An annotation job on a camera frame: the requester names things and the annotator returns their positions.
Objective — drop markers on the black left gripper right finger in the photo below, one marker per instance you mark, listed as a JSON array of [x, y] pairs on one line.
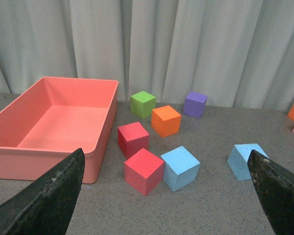
[[274, 186]]

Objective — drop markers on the grey pleated curtain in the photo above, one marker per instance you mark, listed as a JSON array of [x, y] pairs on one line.
[[240, 53]]

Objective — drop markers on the light blue foam block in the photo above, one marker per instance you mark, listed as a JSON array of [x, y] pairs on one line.
[[238, 159], [180, 168]]

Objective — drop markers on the purple foam block by curtain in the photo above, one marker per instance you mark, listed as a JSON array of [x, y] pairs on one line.
[[194, 104]]

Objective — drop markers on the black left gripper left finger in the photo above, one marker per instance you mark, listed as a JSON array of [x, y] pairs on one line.
[[46, 206]]

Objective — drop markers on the dark red foam block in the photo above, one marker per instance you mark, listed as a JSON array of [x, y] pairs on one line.
[[132, 138]]

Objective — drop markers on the green foam block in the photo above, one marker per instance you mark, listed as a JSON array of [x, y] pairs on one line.
[[142, 104]]

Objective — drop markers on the salmon pink plastic bin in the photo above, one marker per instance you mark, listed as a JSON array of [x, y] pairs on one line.
[[52, 119]]

